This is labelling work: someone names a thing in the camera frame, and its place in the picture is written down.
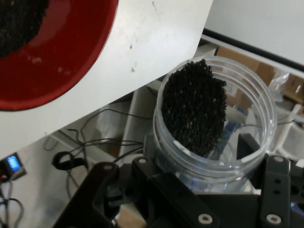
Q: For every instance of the white table leg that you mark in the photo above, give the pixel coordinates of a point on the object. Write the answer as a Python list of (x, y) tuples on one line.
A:
[(140, 107)]

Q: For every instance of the device with blue display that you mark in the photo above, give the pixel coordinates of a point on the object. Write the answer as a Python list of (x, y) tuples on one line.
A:
[(14, 164)]

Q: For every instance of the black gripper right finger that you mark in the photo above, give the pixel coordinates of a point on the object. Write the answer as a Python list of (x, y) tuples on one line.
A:
[(275, 190)]

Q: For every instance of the red bowl black rim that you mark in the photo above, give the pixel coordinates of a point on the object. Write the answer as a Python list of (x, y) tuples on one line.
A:
[(71, 59)]

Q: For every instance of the brown cardboard box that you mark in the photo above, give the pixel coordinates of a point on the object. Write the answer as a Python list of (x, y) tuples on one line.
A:
[(249, 64)]

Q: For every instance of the clear plastic bag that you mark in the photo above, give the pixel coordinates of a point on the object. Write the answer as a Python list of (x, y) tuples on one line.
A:
[(282, 82)]

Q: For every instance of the white board black edge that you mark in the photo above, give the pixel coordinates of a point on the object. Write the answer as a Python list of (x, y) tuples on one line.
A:
[(225, 39)]

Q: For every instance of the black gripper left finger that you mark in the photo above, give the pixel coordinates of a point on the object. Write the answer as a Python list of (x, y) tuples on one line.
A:
[(95, 190)]

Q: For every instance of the black granules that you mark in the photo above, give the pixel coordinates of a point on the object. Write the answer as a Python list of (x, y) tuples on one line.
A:
[(192, 107)]

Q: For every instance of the clear plastic jar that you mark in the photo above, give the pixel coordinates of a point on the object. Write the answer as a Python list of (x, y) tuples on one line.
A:
[(237, 171)]

